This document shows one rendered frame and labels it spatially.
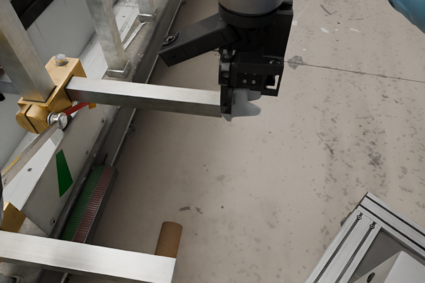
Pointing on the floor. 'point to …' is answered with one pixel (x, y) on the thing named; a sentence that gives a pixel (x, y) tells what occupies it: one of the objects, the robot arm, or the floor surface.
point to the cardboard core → (169, 239)
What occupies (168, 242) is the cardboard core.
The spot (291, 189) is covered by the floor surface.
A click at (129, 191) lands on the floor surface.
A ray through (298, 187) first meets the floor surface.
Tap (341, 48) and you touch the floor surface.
